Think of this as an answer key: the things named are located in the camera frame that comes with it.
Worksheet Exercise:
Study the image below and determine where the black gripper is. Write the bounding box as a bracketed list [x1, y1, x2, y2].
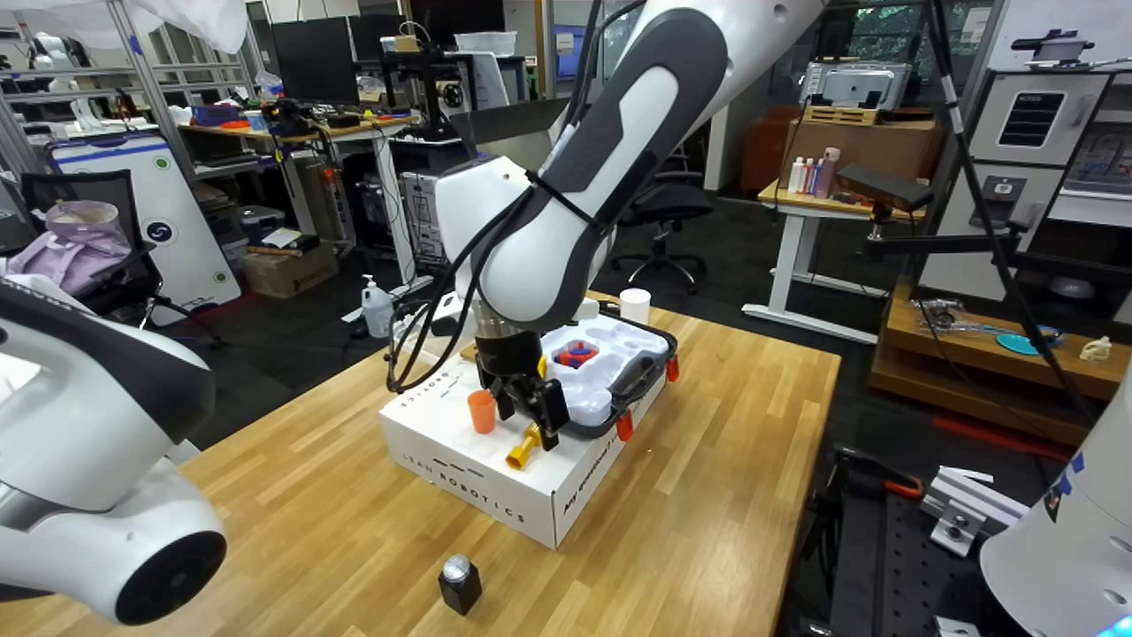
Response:
[472, 331, 572, 454]

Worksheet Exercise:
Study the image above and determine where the yellow toy bolt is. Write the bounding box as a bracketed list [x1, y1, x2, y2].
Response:
[504, 422, 547, 476]

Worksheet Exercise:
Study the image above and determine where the white cardboard box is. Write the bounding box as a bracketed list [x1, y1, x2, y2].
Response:
[377, 350, 668, 554]

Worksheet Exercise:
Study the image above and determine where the brown cardboard box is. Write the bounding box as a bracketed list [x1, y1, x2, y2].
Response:
[239, 246, 342, 306]

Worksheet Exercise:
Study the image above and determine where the orange plastic cone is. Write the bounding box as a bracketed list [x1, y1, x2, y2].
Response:
[463, 386, 501, 441]

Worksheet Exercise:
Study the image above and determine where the red blue toy tape measure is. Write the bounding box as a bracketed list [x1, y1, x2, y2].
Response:
[553, 336, 602, 373]

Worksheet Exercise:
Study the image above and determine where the clear plastic parts case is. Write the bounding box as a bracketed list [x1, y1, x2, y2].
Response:
[534, 313, 686, 446]

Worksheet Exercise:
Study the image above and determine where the white plastic cup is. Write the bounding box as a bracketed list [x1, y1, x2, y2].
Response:
[616, 287, 654, 326]

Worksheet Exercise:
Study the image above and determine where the clear plastic pump bottle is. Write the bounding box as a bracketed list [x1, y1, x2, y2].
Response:
[357, 273, 401, 343]

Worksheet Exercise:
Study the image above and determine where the small black grey device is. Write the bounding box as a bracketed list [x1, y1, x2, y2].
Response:
[436, 554, 483, 619]

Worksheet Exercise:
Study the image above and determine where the black office chair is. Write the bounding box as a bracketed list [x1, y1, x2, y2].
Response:
[616, 140, 718, 293]

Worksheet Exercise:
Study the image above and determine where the white standing desk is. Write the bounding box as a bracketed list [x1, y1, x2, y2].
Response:
[740, 180, 911, 349]

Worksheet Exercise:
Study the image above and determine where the pink purple bottle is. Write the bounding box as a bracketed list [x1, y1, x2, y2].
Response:
[809, 144, 843, 201]

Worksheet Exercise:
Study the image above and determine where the black optical breadboard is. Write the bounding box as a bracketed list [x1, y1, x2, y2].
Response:
[809, 446, 1004, 637]

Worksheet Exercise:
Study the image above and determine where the white machine cabinet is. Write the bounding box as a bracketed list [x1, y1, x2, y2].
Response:
[48, 133, 244, 313]

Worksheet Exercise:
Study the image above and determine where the white robot with black lens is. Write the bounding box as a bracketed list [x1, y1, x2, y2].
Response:
[0, 273, 228, 632]

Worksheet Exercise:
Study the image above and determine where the low wooden bench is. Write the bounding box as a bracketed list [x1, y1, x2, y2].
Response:
[867, 280, 1132, 449]

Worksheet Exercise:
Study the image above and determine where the purple cloth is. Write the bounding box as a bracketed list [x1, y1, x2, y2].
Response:
[3, 199, 134, 299]

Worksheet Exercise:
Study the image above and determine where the white equipment cabinet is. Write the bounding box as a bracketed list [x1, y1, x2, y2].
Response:
[915, 63, 1132, 306]

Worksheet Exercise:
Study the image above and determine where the teal disc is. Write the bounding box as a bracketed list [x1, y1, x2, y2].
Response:
[991, 331, 1051, 363]

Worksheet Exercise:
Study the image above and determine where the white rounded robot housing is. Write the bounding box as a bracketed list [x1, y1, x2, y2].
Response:
[975, 365, 1132, 637]

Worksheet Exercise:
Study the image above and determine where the black tripod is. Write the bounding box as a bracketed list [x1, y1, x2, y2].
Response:
[864, 0, 1132, 324]

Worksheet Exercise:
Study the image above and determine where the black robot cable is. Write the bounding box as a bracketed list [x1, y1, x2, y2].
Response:
[380, 172, 594, 397]

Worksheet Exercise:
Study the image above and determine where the aluminium bracket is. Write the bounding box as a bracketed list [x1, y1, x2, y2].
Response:
[915, 464, 1028, 561]

